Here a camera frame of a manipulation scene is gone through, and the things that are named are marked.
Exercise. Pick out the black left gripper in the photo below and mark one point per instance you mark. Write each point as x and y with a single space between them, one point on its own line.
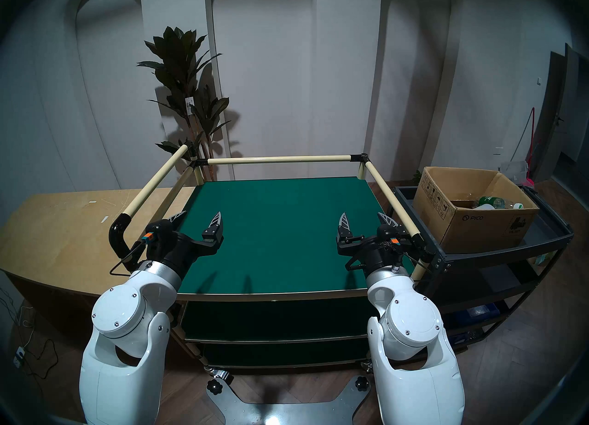
177 253

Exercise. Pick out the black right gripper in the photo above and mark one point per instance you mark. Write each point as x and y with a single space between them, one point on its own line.
377 256

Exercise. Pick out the brown cardboard storage box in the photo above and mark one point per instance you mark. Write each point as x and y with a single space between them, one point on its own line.
478 230

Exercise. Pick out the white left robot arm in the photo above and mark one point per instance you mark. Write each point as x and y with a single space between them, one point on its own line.
119 313

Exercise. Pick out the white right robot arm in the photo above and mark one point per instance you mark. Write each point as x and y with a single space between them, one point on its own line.
409 323

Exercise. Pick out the blue storage box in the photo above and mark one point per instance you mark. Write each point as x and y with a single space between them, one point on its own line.
478 312

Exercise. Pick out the small green potted plant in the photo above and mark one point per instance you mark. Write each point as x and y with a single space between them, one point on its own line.
418 177

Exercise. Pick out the green topped work table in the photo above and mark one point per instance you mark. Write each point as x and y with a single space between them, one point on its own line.
276 226

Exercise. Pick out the white round bottle cap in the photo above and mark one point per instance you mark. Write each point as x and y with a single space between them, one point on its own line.
483 207

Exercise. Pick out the green label plastic bottle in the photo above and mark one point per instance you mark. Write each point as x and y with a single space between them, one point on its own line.
490 201

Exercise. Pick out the curved light wooden table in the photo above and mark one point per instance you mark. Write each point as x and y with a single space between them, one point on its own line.
69 235

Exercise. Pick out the small caster wheel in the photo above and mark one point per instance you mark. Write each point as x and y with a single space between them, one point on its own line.
366 366

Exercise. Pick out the silver caster wheel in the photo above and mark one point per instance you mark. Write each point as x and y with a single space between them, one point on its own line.
222 375

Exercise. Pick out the clear plastic container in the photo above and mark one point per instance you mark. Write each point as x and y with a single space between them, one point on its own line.
513 171

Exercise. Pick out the black star knob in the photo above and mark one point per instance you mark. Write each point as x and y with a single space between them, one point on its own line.
214 386
362 384

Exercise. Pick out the tall dark green plant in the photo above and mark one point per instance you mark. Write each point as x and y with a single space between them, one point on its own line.
177 60

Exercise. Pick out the black metal utility cart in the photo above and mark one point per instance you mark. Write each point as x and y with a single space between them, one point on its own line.
543 237

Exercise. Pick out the white floor power strip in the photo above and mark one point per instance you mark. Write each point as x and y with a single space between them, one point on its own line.
18 357

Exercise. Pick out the dark grey door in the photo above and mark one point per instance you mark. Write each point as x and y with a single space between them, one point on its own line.
570 120

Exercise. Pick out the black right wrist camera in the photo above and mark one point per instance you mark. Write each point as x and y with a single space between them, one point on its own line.
386 233

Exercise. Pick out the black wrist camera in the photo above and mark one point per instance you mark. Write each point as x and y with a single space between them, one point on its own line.
386 233
161 230

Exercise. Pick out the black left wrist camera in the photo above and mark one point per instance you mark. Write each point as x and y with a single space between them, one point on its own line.
161 230

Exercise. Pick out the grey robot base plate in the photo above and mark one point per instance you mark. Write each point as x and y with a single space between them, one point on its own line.
285 415

